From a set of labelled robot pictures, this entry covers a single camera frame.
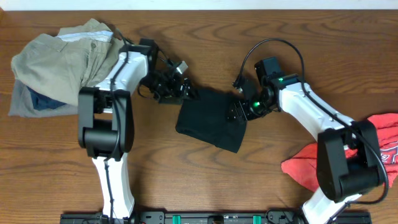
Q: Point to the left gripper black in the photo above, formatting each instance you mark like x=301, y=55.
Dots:
x=179, y=90

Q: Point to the folded navy garment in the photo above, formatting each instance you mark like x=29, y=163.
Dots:
x=42, y=102

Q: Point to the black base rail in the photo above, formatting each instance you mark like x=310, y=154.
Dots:
x=274, y=216

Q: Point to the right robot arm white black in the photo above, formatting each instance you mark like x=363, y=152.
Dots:
x=348, y=163

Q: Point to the folded grey garment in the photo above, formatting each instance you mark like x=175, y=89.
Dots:
x=21, y=105

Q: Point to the red printed t-shirt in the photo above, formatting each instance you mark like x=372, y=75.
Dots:
x=302, y=166

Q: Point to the folded khaki pants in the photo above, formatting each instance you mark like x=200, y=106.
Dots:
x=59, y=66

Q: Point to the black polo shirt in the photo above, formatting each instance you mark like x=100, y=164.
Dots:
x=206, y=119

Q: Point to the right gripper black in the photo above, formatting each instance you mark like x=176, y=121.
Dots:
x=237, y=109

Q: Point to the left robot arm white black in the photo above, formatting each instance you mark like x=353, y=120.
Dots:
x=106, y=124

